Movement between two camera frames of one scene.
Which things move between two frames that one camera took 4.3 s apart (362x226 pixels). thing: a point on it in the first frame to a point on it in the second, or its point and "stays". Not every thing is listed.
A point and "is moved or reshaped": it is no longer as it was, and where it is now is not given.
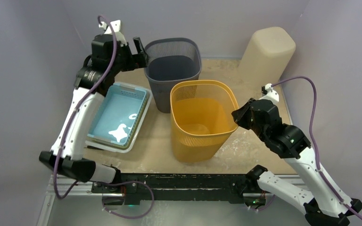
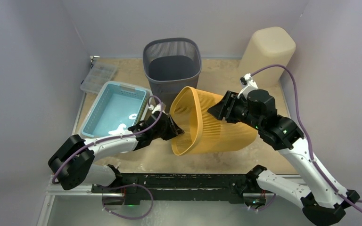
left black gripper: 140,60 to 173,131
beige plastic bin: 267,55 stays
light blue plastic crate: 117,114 stays
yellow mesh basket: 201,118 is moved or reshaped
